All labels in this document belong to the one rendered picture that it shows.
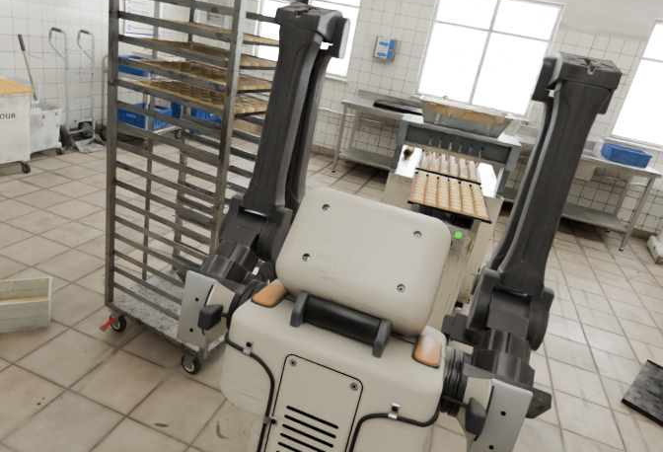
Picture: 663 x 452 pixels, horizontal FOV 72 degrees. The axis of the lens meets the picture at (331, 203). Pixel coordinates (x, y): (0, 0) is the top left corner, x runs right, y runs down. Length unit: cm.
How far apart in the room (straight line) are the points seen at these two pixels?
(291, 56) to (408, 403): 52
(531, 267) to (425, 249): 20
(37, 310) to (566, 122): 242
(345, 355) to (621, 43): 576
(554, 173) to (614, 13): 546
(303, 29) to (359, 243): 36
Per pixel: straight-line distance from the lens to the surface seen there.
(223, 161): 180
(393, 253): 58
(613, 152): 567
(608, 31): 612
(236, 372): 64
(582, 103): 72
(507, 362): 68
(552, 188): 71
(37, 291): 284
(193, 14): 246
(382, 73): 613
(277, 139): 76
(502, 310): 73
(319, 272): 58
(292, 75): 76
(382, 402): 59
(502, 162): 299
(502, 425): 67
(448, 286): 241
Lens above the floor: 158
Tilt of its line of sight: 20 degrees down
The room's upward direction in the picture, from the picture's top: 11 degrees clockwise
